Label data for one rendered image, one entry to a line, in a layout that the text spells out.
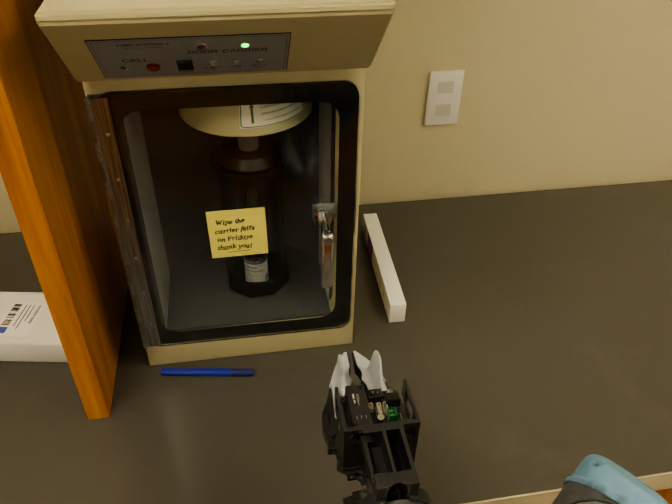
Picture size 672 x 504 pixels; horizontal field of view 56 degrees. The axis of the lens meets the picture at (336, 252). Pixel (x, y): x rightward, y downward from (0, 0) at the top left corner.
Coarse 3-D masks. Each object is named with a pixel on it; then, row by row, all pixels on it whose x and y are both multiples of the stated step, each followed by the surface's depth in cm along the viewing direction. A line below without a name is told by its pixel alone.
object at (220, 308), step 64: (128, 128) 72; (192, 128) 74; (256, 128) 75; (320, 128) 76; (128, 192) 77; (192, 192) 79; (256, 192) 80; (320, 192) 82; (192, 256) 85; (256, 256) 87; (320, 256) 88; (192, 320) 92; (256, 320) 94; (320, 320) 96
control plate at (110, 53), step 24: (96, 48) 60; (120, 48) 60; (144, 48) 61; (168, 48) 61; (192, 48) 62; (216, 48) 62; (240, 48) 63; (264, 48) 63; (288, 48) 64; (120, 72) 65; (144, 72) 66; (168, 72) 66; (192, 72) 67; (216, 72) 68
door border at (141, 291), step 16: (96, 112) 70; (96, 128) 72; (112, 128) 72; (112, 144) 73; (112, 160) 74; (112, 176) 76; (112, 192) 77; (112, 208) 78; (128, 208) 79; (128, 224) 80; (128, 240) 82; (128, 256) 83; (128, 272) 84; (144, 272) 85; (144, 288) 87; (144, 304) 88; (144, 320) 90
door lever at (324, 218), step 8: (320, 216) 84; (328, 216) 84; (320, 224) 83; (328, 224) 83; (328, 232) 81; (328, 240) 80; (328, 248) 81; (328, 256) 82; (320, 264) 84; (328, 264) 83; (320, 272) 85; (328, 272) 84; (320, 280) 86; (328, 280) 85
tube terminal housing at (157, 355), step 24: (288, 72) 73; (312, 72) 73; (336, 72) 74; (360, 72) 74; (360, 96) 76; (360, 120) 78; (360, 144) 80; (360, 168) 82; (264, 336) 98; (288, 336) 99; (312, 336) 100; (336, 336) 101; (168, 360) 97; (192, 360) 98
